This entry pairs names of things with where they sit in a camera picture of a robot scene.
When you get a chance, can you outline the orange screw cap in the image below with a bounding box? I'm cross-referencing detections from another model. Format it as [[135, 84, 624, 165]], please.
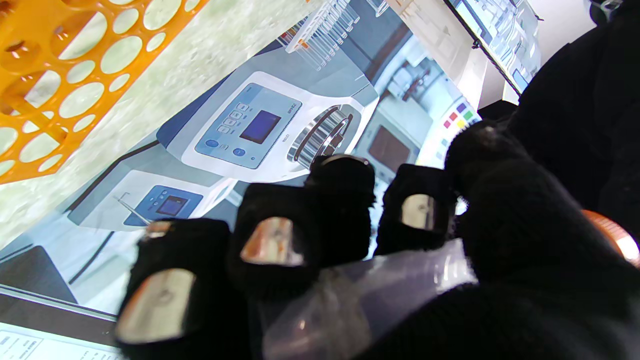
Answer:
[[582, 209, 640, 267]]

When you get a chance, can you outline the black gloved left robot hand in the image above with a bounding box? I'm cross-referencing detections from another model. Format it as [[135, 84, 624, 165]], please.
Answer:
[[477, 0, 640, 228]]

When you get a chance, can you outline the printed laboratory backdrop poster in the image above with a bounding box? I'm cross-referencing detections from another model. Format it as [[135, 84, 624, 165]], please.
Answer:
[[0, 0, 483, 360]]

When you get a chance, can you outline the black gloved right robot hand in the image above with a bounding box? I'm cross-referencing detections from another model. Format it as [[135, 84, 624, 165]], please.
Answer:
[[114, 120, 640, 360]]

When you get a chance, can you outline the clear plastic centrifuge tube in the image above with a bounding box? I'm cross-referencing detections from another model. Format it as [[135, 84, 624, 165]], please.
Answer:
[[260, 239, 479, 360]]

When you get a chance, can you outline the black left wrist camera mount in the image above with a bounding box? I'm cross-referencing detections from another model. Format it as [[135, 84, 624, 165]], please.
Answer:
[[589, 0, 628, 26]]

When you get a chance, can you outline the orange plastic test tube rack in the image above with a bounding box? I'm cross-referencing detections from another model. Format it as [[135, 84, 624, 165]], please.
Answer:
[[0, 0, 210, 186]]

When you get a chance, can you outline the printed side panel on frame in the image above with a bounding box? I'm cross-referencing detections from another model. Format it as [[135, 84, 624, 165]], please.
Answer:
[[442, 0, 545, 97]]

